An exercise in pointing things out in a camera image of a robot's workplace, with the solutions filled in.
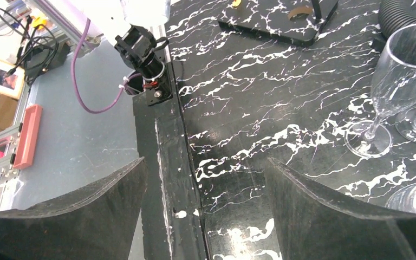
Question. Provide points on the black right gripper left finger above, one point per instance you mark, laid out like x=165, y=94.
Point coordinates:
x=96, y=221

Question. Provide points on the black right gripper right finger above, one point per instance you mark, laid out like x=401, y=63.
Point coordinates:
x=314, y=221

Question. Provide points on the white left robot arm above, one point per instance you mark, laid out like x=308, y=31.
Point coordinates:
x=126, y=25

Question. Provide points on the black marble rack base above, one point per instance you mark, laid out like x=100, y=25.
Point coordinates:
x=295, y=22

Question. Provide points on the tall clear flute front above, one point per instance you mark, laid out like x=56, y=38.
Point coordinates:
x=392, y=90

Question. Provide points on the black front mounting rail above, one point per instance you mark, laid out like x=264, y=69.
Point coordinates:
x=171, y=206

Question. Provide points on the gold wire glass rack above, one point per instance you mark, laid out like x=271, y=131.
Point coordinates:
x=236, y=3

